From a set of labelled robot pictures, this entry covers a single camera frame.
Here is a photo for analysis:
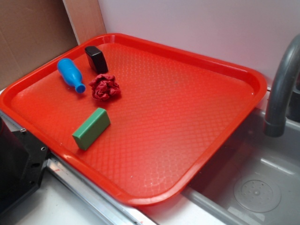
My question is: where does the crumpled red cloth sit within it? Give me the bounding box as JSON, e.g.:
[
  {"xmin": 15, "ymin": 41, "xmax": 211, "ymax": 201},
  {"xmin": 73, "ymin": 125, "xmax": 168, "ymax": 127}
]
[{"xmin": 89, "ymin": 74, "xmax": 121, "ymax": 101}]

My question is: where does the green rectangular block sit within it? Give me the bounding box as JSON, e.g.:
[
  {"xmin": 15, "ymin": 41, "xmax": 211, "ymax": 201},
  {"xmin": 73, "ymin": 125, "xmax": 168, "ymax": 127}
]
[{"xmin": 72, "ymin": 108, "xmax": 111, "ymax": 150}]

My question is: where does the aluminium rail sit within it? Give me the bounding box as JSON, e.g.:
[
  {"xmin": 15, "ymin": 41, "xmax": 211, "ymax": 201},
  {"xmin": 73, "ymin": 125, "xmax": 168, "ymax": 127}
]
[{"xmin": 0, "ymin": 110, "xmax": 150, "ymax": 225}]

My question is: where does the grey plastic sink basin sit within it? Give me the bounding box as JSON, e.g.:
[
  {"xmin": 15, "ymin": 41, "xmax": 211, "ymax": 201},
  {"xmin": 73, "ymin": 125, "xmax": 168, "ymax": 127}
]
[{"xmin": 142, "ymin": 87, "xmax": 300, "ymax": 225}]

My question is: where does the red plastic tray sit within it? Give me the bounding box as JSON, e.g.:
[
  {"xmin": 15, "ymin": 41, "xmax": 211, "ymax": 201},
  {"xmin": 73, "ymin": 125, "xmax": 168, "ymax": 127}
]
[{"xmin": 0, "ymin": 34, "xmax": 267, "ymax": 206}]

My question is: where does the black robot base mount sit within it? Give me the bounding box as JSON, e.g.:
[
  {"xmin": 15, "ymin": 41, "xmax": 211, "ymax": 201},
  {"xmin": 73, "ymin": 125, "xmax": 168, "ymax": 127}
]
[{"xmin": 0, "ymin": 120, "xmax": 50, "ymax": 216}]

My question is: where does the grey faucet spout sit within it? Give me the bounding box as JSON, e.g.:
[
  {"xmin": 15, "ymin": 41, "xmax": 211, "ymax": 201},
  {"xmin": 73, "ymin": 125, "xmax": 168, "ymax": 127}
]
[{"xmin": 263, "ymin": 35, "xmax": 300, "ymax": 137}]

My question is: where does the blue plastic bottle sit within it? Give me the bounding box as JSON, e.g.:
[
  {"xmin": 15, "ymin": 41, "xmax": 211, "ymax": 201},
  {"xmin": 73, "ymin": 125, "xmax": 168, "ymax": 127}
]
[{"xmin": 57, "ymin": 58, "xmax": 86, "ymax": 94}]

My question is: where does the black box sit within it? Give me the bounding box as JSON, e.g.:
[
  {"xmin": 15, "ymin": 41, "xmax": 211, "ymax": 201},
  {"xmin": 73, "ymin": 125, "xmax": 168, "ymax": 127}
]
[{"xmin": 84, "ymin": 46, "xmax": 108, "ymax": 74}]

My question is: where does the brown cardboard panel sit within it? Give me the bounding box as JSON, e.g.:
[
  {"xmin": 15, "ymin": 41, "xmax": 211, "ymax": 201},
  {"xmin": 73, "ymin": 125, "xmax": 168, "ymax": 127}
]
[{"xmin": 0, "ymin": 0, "xmax": 106, "ymax": 89}]

